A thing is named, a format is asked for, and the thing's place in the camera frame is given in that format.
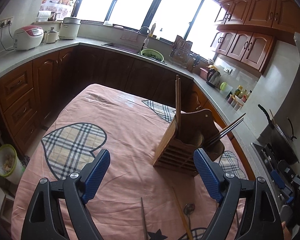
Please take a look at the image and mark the dark wooden chopstick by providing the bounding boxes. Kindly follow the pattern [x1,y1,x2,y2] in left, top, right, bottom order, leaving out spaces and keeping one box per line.
[140,197,148,240]

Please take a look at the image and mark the chrome kitchen faucet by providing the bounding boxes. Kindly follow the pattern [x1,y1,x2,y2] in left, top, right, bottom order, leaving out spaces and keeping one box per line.
[138,26,151,50]

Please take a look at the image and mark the person's right hand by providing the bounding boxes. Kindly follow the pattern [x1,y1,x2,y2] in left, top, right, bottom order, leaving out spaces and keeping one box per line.
[282,221,292,240]

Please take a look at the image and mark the wooden utensil holder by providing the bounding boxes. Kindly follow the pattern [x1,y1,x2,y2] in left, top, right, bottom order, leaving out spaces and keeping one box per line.
[153,109,225,177]

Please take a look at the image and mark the metal spoon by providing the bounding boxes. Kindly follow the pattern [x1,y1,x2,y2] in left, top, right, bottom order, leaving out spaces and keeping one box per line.
[183,203,195,230]

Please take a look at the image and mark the dark chopsticks pair in holder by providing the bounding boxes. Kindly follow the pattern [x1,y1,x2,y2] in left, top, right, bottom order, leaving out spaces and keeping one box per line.
[205,113,245,147]

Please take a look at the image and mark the pink tablecloth with plaid hearts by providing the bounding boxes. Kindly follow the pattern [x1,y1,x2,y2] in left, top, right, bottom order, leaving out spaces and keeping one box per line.
[11,83,251,240]

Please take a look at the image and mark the light wooden chopstick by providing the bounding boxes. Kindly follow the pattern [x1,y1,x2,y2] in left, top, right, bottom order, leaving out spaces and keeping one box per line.
[171,187,193,240]

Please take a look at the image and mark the spice jar set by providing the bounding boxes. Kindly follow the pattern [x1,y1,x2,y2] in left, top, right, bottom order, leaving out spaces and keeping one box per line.
[227,85,252,111]

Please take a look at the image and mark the green rimmed trash bin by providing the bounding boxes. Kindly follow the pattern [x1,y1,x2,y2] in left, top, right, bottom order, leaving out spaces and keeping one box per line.
[0,144,25,185]

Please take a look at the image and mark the upright chopsticks in holder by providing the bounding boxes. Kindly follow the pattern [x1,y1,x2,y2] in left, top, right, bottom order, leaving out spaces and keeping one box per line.
[175,75,181,136]

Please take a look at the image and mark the steel electric kettle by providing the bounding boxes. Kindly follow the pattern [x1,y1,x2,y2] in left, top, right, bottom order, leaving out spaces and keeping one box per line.
[206,68,221,88]

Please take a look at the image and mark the lower wooden counter cabinets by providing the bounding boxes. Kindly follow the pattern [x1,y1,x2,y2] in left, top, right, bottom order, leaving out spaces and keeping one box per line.
[0,45,256,181]

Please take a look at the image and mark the dish drying rack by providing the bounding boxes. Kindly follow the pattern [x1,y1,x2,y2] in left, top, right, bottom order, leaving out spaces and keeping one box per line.
[169,35,200,73]

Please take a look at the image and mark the green colander bowl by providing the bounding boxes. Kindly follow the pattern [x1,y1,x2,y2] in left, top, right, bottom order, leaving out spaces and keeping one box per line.
[141,48,164,62]

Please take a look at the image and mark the small white lidded pot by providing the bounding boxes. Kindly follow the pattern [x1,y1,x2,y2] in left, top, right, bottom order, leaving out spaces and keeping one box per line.
[44,27,59,44]

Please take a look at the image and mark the white electric cooker pot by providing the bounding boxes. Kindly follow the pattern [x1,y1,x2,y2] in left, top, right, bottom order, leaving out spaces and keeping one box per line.
[59,17,81,40]

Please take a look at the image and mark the red white rice cooker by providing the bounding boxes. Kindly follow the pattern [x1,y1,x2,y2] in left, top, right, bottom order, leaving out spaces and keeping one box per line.
[13,25,44,50]

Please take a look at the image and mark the black wok with handle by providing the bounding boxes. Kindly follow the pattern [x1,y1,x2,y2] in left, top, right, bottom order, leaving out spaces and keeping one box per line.
[258,104,299,165]

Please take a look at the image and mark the upper wooden wall cabinets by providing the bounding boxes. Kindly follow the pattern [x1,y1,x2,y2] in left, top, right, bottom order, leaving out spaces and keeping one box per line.
[211,0,300,77]

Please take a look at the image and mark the wall power outlet strip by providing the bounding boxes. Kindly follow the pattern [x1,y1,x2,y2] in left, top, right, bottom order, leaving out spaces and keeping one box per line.
[0,17,13,28]

